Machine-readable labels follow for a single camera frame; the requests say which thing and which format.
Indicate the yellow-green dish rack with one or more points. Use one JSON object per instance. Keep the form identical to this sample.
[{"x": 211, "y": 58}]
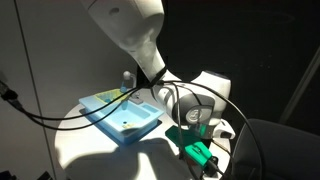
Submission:
[{"x": 108, "y": 95}]

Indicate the grey toy faucet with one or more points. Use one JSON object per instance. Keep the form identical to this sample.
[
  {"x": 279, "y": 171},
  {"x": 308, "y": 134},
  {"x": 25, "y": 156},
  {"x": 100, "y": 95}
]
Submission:
[{"x": 127, "y": 76}]

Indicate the blue toy sink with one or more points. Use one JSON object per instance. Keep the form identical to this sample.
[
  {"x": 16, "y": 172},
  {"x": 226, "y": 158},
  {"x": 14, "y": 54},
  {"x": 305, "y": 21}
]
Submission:
[{"x": 133, "y": 116}]

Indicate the grey metal pole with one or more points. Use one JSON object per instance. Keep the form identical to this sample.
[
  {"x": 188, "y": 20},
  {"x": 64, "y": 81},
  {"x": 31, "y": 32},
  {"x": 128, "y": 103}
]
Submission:
[{"x": 300, "y": 86}]

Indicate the pale yellow toy item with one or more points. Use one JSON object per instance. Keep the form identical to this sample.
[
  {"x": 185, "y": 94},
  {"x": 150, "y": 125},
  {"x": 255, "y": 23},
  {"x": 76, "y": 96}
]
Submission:
[{"x": 127, "y": 125}]

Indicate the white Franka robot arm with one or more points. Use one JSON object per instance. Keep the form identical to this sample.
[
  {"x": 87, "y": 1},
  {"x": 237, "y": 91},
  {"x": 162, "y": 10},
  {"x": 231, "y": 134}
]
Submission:
[{"x": 140, "y": 36}]

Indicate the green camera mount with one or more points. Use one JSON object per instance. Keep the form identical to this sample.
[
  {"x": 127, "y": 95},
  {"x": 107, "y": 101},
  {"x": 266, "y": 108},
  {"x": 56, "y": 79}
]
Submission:
[{"x": 193, "y": 148}]

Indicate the blue round toy brush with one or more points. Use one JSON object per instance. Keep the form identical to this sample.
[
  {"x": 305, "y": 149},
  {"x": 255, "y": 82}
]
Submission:
[{"x": 123, "y": 88}]

